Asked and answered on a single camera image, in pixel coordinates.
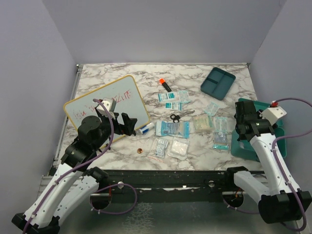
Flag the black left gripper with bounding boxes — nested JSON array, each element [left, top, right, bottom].
[[94, 112, 137, 151]]

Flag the yellowish gauze packet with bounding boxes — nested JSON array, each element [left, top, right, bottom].
[[193, 115, 214, 132]]

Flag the large blue bandage packet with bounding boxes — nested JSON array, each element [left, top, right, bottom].
[[156, 121, 190, 139]]

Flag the white gauze packet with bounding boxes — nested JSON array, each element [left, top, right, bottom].
[[168, 137, 190, 160]]

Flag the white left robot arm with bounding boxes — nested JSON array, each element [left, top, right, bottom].
[[12, 111, 137, 234]]

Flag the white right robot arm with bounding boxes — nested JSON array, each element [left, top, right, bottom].
[[224, 100, 312, 226]]

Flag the teal medicine box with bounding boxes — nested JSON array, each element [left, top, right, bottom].
[[230, 97, 288, 163]]

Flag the white blue tube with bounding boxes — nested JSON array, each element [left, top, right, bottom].
[[136, 122, 155, 135]]

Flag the clear packet teal strip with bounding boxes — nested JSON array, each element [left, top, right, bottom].
[[213, 132, 229, 150]]

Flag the yellow framed whiteboard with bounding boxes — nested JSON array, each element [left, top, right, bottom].
[[63, 75, 150, 129]]

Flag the clear bag of plasters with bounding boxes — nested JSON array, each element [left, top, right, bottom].
[[148, 138, 169, 159]]

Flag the small clear teal packet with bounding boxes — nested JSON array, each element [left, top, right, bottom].
[[204, 102, 219, 116]]

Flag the teal wipe packet upper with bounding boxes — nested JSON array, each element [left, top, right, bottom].
[[157, 92, 178, 102]]

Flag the teal wipe packet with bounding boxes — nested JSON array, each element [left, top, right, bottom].
[[165, 102, 182, 111], [157, 92, 178, 102]]

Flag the blue divided tray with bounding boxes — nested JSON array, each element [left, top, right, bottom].
[[200, 67, 236, 100]]

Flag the teal wipe packet lower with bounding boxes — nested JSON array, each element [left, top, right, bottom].
[[165, 102, 182, 111]]

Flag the orange black highlighter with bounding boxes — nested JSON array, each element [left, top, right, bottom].
[[159, 78, 172, 92]]

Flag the white dressing packet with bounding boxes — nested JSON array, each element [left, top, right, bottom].
[[177, 90, 191, 103]]

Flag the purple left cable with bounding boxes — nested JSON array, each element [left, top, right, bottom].
[[21, 98, 115, 234]]

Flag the purple cable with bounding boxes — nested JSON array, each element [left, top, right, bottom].
[[223, 97, 312, 231], [21, 98, 115, 234]]

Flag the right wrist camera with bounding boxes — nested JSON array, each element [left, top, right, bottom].
[[260, 101, 287, 125]]

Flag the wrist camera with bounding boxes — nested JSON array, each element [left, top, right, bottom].
[[96, 98, 117, 118], [260, 101, 287, 125]]

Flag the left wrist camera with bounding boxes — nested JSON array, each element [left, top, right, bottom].
[[96, 98, 117, 118]]

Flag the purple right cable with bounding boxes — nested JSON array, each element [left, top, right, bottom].
[[223, 97, 312, 231]]

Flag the black handled scissors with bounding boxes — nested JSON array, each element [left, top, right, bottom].
[[170, 111, 195, 123]]

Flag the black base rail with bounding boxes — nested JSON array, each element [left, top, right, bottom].
[[48, 169, 266, 203]]

